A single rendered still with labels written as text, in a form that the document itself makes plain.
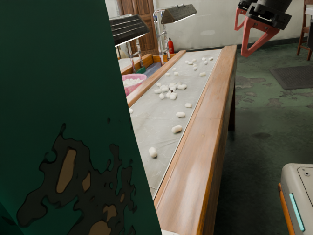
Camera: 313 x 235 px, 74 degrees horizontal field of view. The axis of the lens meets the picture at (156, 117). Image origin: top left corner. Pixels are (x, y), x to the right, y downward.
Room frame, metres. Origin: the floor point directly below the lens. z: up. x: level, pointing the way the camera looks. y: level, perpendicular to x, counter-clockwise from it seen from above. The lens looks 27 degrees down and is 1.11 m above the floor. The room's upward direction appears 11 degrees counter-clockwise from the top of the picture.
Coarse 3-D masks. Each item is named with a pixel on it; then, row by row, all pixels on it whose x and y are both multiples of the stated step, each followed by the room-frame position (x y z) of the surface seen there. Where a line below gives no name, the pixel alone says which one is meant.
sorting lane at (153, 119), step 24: (168, 72) 1.35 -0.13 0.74; (192, 72) 1.25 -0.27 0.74; (144, 96) 0.99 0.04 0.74; (192, 96) 0.88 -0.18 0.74; (144, 120) 0.73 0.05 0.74; (168, 120) 0.69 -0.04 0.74; (144, 144) 0.56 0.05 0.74; (168, 144) 0.54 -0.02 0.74; (144, 168) 0.45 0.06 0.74; (168, 168) 0.43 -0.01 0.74
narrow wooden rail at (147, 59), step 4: (144, 56) 1.92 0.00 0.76; (148, 56) 1.92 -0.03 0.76; (152, 56) 2.00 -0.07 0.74; (144, 60) 1.84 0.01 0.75; (148, 60) 1.91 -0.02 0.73; (152, 60) 1.99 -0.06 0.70; (136, 64) 1.70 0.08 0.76; (140, 64) 1.75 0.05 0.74; (144, 64) 1.83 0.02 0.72; (148, 64) 1.89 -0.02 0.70; (124, 68) 1.60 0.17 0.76; (128, 68) 1.58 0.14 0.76; (136, 68) 1.69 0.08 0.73; (124, 72) 1.51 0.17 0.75; (128, 72) 1.56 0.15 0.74; (132, 72) 1.61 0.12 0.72
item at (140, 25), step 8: (128, 16) 0.82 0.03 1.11; (136, 16) 0.88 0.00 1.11; (112, 24) 0.70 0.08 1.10; (120, 24) 0.74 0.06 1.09; (128, 24) 0.78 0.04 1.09; (136, 24) 0.83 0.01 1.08; (144, 24) 0.88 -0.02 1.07; (112, 32) 0.67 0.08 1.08; (120, 32) 0.70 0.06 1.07; (128, 32) 0.74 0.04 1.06; (136, 32) 0.78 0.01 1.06; (144, 32) 0.84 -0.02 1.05; (120, 40) 0.68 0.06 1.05; (128, 40) 0.72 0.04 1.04
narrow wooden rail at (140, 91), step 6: (180, 54) 1.73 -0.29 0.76; (174, 60) 1.55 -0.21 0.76; (162, 66) 1.44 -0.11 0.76; (168, 66) 1.41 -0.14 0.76; (156, 72) 1.31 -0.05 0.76; (162, 72) 1.30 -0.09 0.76; (150, 78) 1.20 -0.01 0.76; (156, 78) 1.20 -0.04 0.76; (144, 84) 1.11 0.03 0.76; (150, 84) 1.11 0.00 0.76; (138, 90) 1.02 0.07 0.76; (144, 90) 1.04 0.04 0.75; (132, 96) 0.96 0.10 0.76; (138, 96) 0.97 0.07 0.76; (132, 102) 0.91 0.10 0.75
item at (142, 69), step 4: (116, 16) 1.63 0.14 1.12; (120, 16) 1.61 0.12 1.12; (124, 16) 1.76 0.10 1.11; (136, 40) 1.73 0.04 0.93; (128, 44) 1.60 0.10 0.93; (136, 44) 1.74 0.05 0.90; (128, 48) 1.60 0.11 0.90; (136, 52) 1.70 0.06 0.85; (140, 52) 1.74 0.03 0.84; (132, 56) 1.61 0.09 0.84; (140, 56) 1.73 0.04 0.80; (132, 60) 1.60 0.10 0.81; (140, 60) 1.74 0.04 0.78; (132, 64) 1.60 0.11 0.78; (132, 68) 1.60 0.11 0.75; (140, 68) 1.72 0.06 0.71; (144, 68) 1.75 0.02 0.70; (136, 72) 1.61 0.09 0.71; (140, 72) 1.67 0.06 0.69
